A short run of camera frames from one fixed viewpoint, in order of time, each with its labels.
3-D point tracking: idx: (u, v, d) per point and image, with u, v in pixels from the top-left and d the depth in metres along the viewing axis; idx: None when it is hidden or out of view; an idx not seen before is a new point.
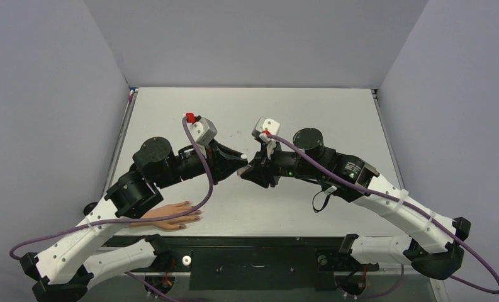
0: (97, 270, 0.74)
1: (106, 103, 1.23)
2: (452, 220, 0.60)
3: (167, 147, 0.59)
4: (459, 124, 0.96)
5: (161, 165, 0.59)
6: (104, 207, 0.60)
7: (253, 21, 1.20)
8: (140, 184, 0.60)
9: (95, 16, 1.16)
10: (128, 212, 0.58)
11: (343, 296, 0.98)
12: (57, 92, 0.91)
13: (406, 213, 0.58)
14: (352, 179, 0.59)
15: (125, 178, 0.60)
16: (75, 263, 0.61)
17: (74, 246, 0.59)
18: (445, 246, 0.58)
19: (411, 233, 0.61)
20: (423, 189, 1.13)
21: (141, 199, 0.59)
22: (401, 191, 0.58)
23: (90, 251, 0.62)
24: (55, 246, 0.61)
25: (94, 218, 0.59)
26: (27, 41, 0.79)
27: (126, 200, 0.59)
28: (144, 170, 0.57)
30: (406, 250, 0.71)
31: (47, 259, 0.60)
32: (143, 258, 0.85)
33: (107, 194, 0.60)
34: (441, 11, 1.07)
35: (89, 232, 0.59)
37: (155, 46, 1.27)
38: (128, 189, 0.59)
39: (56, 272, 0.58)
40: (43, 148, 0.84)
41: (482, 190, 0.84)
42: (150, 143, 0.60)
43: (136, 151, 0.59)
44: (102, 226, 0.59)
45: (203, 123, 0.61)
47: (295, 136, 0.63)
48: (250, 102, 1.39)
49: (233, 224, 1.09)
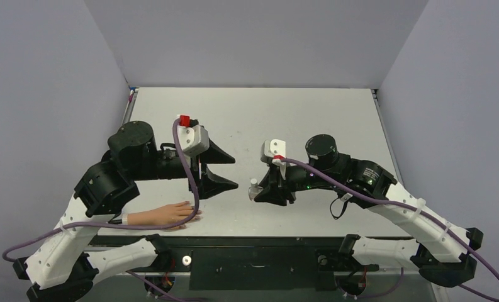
0: (102, 267, 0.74)
1: (105, 103, 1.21)
2: (465, 230, 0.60)
3: (148, 131, 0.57)
4: (460, 126, 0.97)
5: (138, 150, 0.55)
6: (75, 207, 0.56)
7: (255, 21, 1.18)
8: (110, 177, 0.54)
9: (94, 14, 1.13)
10: (98, 211, 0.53)
11: (343, 296, 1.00)
12: (56, 92, 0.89)
13: (423, 223, 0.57)
14: (371, 185, 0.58)
15: (95, 172, 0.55)
16: (62, 265, 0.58)
17: (53, 251, 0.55)
18: (459, 257, 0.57)
19: (425, 243, 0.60)
20: (423, 190, 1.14)
21: (111, 194, 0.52)
22: (418, 200, 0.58)
23: (76, 251, 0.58)
24: (38, 251, 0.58)
25: (67, 220, 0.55)
26: (26, 41, 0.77)
27: (94, 197, 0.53)
28: (119, 155, 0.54)
30: (413, 256, 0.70)
31: (35, 265, 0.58)
32: (144, 256, 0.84)
33: (76, 192, 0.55)
34: (443, 12, 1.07)
35: (65, 235, 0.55)
37: (155, 46, 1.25)
38: (98, 178, 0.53)
39: (43, 278, 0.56)
40: (43, 150, 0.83)
41: (482, 193, 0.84)
42: (129, 128, 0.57)
43: (113, 134, 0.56)
44: (76, 228, 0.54)
45: (196, 133, 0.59)
47: (308, 143, 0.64)
48: (250, 102, 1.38)
49: (234, 224, 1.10)
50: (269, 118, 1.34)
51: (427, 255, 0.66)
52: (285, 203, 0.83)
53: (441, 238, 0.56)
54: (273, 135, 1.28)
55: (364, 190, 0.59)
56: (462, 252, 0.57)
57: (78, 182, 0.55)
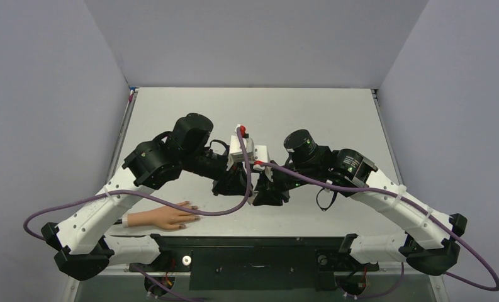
0: (116, 248, 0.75)
1: (106, 103, 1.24)
2: (448, 216, 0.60)
3: (209, 121, 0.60)
4: (459, 123, 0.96)
5: (199, 136, 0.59)
6: (121, 177, 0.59)
7: (252, 22, 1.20)
8: (160, 153, 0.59)
9: (95, 16, 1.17)
10: (145, 182, 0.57)
11: (343, 296, 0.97)
12: (57, 91, 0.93)
13: (403, 209, 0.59)
14: (351, 173, 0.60)
15: (145, 147, 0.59)
16: (95, 233, 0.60)
17: (94, 215, 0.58)
18: (441, 243, 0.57)
19: (408, 229, 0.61)
20: (423, 188, 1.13)
21: (160, 168, 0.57)
22: (399, 187, 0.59)
23: (111, 220, 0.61)
24: (73, 217, 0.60)
25: (112, 187, 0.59)
26: (26, 40, 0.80)
27: (145, 168, 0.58)
28: (185, 136, 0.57)
30: (401, 246, 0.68)
31: (67, 229, 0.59)
32: (150, 251, 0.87)
33: (125, 163, 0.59)
34: (442, 9, 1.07)
35: (107, 201, 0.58)
37: (155, 47, 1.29)
38: (146, 156, 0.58)
39: (76, 242, 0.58)
40: (43, 145, 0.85)
41: (483, 190, 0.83)
42: (195, 115, 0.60)
43: (182, 117, 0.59)
44: (121, 195, 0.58)
45: (249, 143, 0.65)
47: (285, 139, 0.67)
48: (249, 102, 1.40)
49: (233, 224, 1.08)
50: (267, 117, 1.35)
51: (413, 243, 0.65)
52: (281, 204, 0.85)
53: (423, 224, 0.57)
54: (272, 134, 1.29)
55: (346, 177, 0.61)
56: (445, 238, 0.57)
57: (129, 153, 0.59)
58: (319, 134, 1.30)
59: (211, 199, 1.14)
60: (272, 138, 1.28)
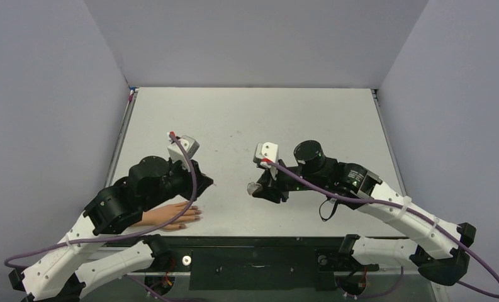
0: (89, 279, 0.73)
1: (105, 104, 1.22)
2: (457, 225, 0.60)
3: (165, 165, 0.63)
4: (459, 125, 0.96)
5: (153, 182, 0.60)
6: (83, 224, 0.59)
7: (253, 21, 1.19)
8: (119, 200, 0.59)
9: (93, 12, 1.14)
10: (105, 230, 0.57)
11: (343, 296, 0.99)
12: (56, 91, 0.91)
13: (410, 219, 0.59)
14: (356, 187, 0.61)
15: (106, 194, 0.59)
16: (59, 279, 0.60)
17: (55, 263, 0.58)
18: (450, 252, 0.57)
19: (416, 240, 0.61)
20: (422, 189, 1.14)
21: (119, 216, 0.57)
22: (404, 198, 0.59)
23: (75, 265, 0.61)
24: (38, 263, 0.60)
25: (74, 235, 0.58)
26: (24, 39, 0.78)
27: (104, 218, 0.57)
28: (139, 184, 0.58)
30: (412, 255, 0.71)
31: (31, 276, 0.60)
32: (139, 261, 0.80)
33: (86, 211, 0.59)
34: (443, 10, 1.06)
35: (69, 250, 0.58)
37: (155, 46, 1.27)
38: (105, 205, 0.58)
39: (39, 289, 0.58)
40: (43, 148, 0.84)
41: (484, 193, 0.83)
42: (148, 160, 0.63)
43: (136, 165, 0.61)
44: (81, 244, 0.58)
45: (187, 138, 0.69)
47: (296, 149, 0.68)
48: (250, 102, 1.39)
49: (234, 224, 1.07)
50: (268, 117, 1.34)
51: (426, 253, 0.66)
52: (278, 201, 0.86)
53: (430, 233, 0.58)
54: (272, 134, 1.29)
55: (351, 191, 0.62)
56: (454, 246, 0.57)
57: (90, 201, 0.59)
58: (319, 134, 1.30)
59: (212, 201, 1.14)
60: (272, 138, 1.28)
